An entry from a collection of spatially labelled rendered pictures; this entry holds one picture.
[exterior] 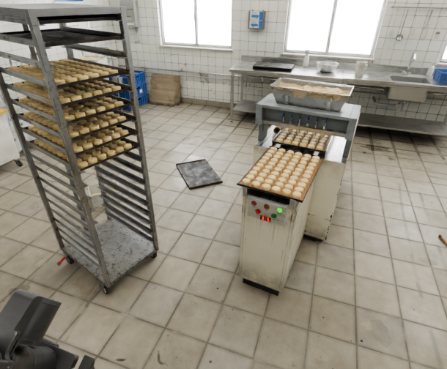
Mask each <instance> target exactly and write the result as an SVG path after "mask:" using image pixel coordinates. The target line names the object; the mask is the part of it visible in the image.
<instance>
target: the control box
mask: <svg viewBox="0 0 447 369"><path fill-rule="evenodd" d="M252 201H255V202H256V205H255V206H254V205H253V204H252V203H251V202H252ZM265 204H267V205H268V206H269V209H266V208H265V207H264V205H265ZM288 206H289V205H286V204H281V203H278V202H275V201H270V200H267V199H264V198H259V197H256V196H253V195H250V196H249V197H248V214H247V215H248V216H250V217H255V218H257V219H260V220H261V219H262V216H263V217H264V221H267V222H268V220H269V222H270V223H275V224H277V225H280V226H285V224H286V220H287V211H288ZM277 208H281V209H282V212H278V211H277ZM257 209H259V210H260V213H259V214H257V213H256V210H257ZM272 214H275V215H276V218H272V217H271V215H272ZM267 219H268V220H267Z"/></svg>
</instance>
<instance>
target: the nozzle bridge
mask: <svg viewBox="0 0 447 369"><path fill-rule="evenodd" d="M284 111H285V112H284ZM360 111H361V105H353V104H346V103H345V104H344V105H343V107H342V108H341V110H340V111H339V112H335V111H325V110H320V109H315V108H305V107H300V106H295V105H285V104H280V103H276V100H275V97H274V96H273V94H271V93H269V95H267V96H266V97H265V98H263V99H262V100H261V101H259V102H258V103H257V104H256V118H255V124H259V134H258V141H263V140H264V139H265V137H266V136H267V126H268V125H269V124H270V125H275V126H279V127H287V128H291V129H296V130H304V131H308V132H313V133H320V134H325V135H333V136H337V137H342V138H344V139H345V140H346V143H345V146H344V152H343V155H342V157H348V155H349V152H350V147H351V144H352V139H353V136H354V132H355V128H356V124H357V121H358V117H359V113H360ZM283 112H284V114H285V115H284V116H285V119H284V123H282V122H281V120H282V115H283ZM292 112H293V114H292ZM300 114H301V122H300V125H298V119H299V116H300ZM291 115H293V120H292V124H290V123H289V120H290V116H291ZM309 115H310V117H309ZM308 117H309V126H308V127H306V120H307V118H308ZM317 117H319V118H318V125H317V128H314V124H315V121H316V119H317ZM327 118H328V119H327ZM326 119H327V122H326V123H327V125H326V129H325V130H324V129H323V124H324V122H325V120H326Z"/></svg>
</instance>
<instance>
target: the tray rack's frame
mask: <svg viewBox="0 0 447 369"><path fill-rule="evenodd" d="M24 9H34V10H35V12H36V16H37V17H50V16H67V15H100V14H117V13H121V9H120V6H106V5H91V4H62V3H51V4H0V14H1V15H14V16H21V17H26V14H25V12H24ZM29 50H30V52H31V55H32V59H34V60H38V58H37V54H36V51H35V49H34V47H33V46H29ZM0 91H1V94H2V97H3V98H4V102H5V104H6V107H7V110H8V112H9V115H10V118H11V120H12V123H13V126H14V128H15V131H16V133H17V136H18V139H19V141H20V143H21V147H22V149H23V153H24V154H25V157H26V160H27V163H28V165H29V168H30V170H31V173H32V176H33V178H34V181H35V184H36V186H37V189H38V192H39V194H40V197H41V199H42V202H43V205H44V207H45V210H46V213H47V215H48V219H49V220H50V223H51V226H52V229H53V232H54V234H55V237H56V240H57V242H58V244H59V248H60V249H61V250H62V252H61V253H62V254H64V256H66V260H67V261H68V262H69V260H68V257H67V256H69V257H71V258H72V259H73V260H74V261H75V262H77V263H78V264H79V265H81V266H82V267H83V268H84V269H85V270H86V271H87V272H89V273H90V274H91V275H92V276H94V277H95V278H96V279H98V281H97V283H98V284H100V288H101V290H102V291H104V292H105V290H104V286H106V285H105V283H104V279H103V276H102V272H101V270H100V268H99V267H98V266H96V265H95V264H93V263H92V262H91V261H90V260H89V259H88V258H86V257H85V256H83V255H82V254H81V253H79V252H78V251H77V250H76V249H75V248H74V247H72V246H71V245H69V244H68V243H67V242H65V243H64V242H63V241H62V237H61V234H60V233H59V229H58V227H57V224H56V221H55V219H54V216H53V212H52V211H51V207H50V204H49V203H48V199H47V196H46V194H45V191H44V188H43V185H42V182H41V180H40V177H39V174H38V172H37V169H36V166H35V164H34V161H33V158H32V155H31V152H30V150H29V147H28V144H27V142H26V139H25V136H24V134H23V131H22V128H21V124H20V122H19V120H18V116H17V114H16V112H15V108H14V106H13V104H12V100H11V98H10V94H9V92H8V90H7V86H6V83H5V82H4V78H3V75H2V74H1V70H0ZM95 228H96V230H98V231H99V232H100V233H102V234H100V235H99V236H98V239H99V240H100V241H101V242H103V243H104V245H102V246H101V250H103V251H104V252H105V253H107V255H105V256H103V257H104V259H105V260H106V261H107V262H108V263H109V265H108V266H106V268H107V269H108V270H110V271H111V272H112V273H111V274H110V275H109V278H110V281H111V285H113V284H115V282H117V281H118V280H120V279H121V278H122V277H124V276H125V275H126V274H127V273H129V272H130V271H131V270H133V269H134V268H136V267H137V266H138V265H139V264H141V263H142V262H143V261H145V260H146V259H147V258H149V257H150V256H152V254H154V253H155V252H156V249H155V248H154V247H153V243H150V242H148V241H147V240H145V239H144V238H142V237H140V236H139V235H138V234H135V233H134V232H132V231H131V230H130V229H128V228H126V227H124V226H123V225H121V224H120V223H118V222H117V221H115V220H113V219H112V218H110V217H109V216H107V219H105V220H104V221H102V222H100V223H98V224H97V225H95Z"/></svg>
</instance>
